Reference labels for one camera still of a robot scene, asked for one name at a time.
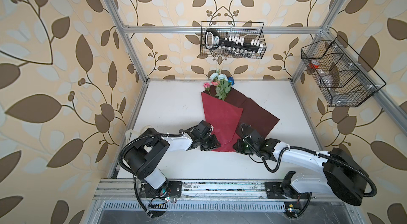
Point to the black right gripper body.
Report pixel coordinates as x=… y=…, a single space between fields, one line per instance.
x=242 y=147

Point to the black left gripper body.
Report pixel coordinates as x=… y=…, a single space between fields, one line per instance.
x=209 y=143

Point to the dark red wrapping paper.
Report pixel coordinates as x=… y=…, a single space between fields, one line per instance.
x=227 y=116

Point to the magenta fake rose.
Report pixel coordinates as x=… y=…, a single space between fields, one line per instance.
x=207 y=87

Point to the light blue fake rose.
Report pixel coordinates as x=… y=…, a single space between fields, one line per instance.
x=224 y=88

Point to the cream ribbon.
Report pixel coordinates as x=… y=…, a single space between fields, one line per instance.
x=132 y=134

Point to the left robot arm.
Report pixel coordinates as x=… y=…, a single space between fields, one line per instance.
x=142 y=155

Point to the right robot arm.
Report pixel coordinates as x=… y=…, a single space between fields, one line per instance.
x=334 y=172

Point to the black tool in basket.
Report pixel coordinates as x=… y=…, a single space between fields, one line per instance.
x=244 y=39

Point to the plastic bottle red cap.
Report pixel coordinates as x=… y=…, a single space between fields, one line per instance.
x=326 y=76

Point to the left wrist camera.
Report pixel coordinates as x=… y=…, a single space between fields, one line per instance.
x=204 y=128

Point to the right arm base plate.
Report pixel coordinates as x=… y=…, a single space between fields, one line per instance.
x=275 y=190

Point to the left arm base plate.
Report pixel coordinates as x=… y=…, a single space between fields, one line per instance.
x=170 y=189

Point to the back wire basket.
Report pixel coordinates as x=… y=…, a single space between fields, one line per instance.
x=238 y=53

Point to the wire basket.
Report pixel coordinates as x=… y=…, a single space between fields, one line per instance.
x=358 y=79
x=238 y=53

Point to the right wire basket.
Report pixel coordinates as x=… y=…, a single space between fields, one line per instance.
x=358 y=79

